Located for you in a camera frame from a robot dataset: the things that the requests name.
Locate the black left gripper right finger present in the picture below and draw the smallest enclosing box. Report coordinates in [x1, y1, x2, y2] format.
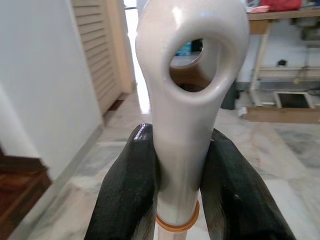
[199, 128, 298, 240]

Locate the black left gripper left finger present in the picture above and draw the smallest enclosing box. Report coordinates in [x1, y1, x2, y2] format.
[83, 123, 161, 240]

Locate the beige long-handled broom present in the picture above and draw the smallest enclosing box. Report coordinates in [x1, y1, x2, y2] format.
[135, 0, 251, 240]

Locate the long wooden plank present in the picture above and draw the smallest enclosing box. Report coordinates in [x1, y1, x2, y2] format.
[245, 105, 320, 124]

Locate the dark wooden staircase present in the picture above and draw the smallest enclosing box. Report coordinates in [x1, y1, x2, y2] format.
[0, 142, 54, 240]

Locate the white framed dark panel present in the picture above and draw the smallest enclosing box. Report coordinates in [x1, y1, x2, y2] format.
[273, 90, 316, 110]

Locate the cream louvered door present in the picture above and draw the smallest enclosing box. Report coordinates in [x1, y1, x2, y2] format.
[70, 0, 137, 116]

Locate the red cloth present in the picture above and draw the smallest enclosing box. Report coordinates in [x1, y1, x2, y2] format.
[259, 0, 304, 12]

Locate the white frame workbench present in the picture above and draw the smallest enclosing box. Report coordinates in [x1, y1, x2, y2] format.
[245, 9, 320, 109]

